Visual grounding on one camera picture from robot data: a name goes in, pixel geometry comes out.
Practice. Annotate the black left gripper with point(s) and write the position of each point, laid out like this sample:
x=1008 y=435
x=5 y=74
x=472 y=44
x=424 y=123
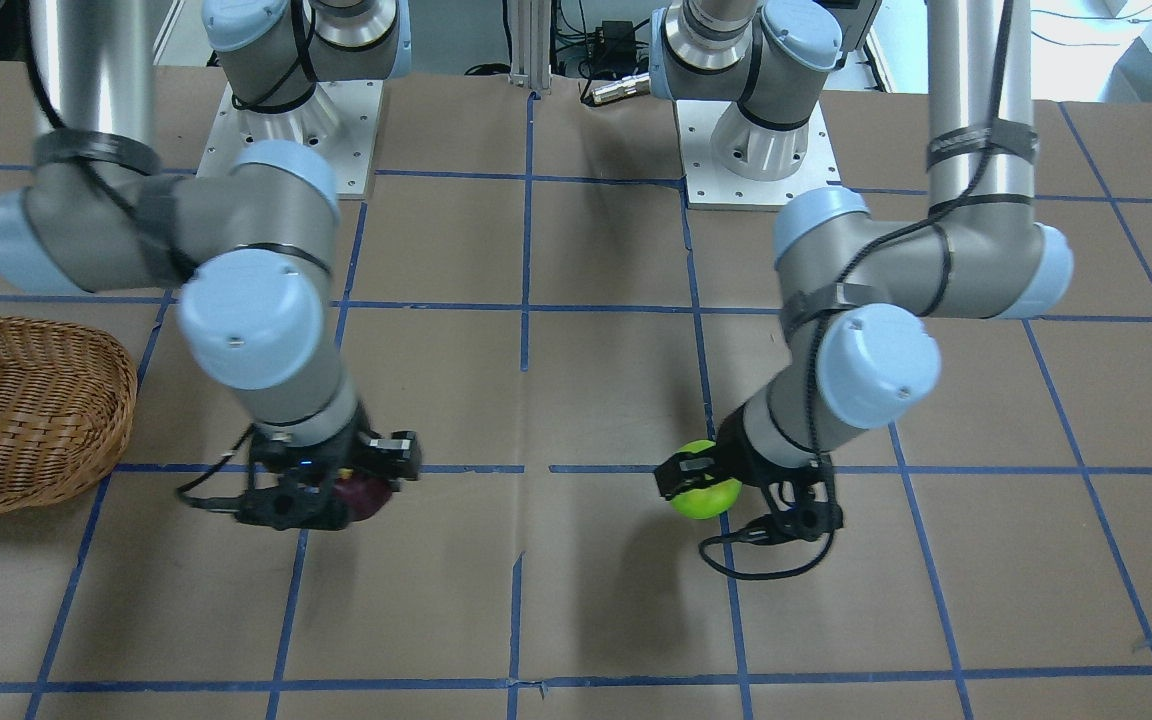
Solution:
x=738 y=449

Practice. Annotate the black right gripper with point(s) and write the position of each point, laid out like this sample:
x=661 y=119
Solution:
x=360 y=447

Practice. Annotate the dark purple apple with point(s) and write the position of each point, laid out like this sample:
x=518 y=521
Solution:
x=362 y=495

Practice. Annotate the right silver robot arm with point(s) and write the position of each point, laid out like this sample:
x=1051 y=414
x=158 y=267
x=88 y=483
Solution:
x=249 y=253

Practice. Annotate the woven wicker basket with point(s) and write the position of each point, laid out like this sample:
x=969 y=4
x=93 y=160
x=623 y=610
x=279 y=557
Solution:
x=67 y=395

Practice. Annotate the metal connector plug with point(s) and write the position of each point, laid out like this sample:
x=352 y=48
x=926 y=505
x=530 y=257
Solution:
x=618 y=90

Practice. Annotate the black power adapter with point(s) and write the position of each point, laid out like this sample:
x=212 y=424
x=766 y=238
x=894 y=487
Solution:
x=614 y=42

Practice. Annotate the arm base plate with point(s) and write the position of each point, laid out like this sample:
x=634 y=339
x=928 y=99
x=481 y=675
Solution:
x=339 y=123
x=730 y=164

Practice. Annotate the aluminium frame post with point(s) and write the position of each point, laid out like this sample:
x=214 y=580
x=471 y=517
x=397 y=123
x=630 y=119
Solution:
x=530 y=27

